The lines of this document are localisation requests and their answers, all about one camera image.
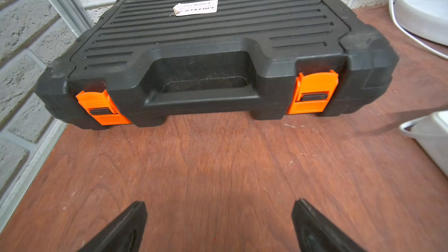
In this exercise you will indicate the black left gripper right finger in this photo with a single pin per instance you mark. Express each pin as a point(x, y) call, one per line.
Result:
point(316, 233)

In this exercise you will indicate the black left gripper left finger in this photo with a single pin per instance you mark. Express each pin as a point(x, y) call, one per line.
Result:
point(123, 234)

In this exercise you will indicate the white multicolour power strip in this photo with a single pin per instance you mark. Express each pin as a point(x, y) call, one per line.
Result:
point(431, 133)

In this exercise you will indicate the white desk fan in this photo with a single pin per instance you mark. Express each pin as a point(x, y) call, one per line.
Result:
point(424, 18)

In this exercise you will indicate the black plastic tool case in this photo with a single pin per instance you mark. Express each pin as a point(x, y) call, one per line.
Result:
point(146, 60)

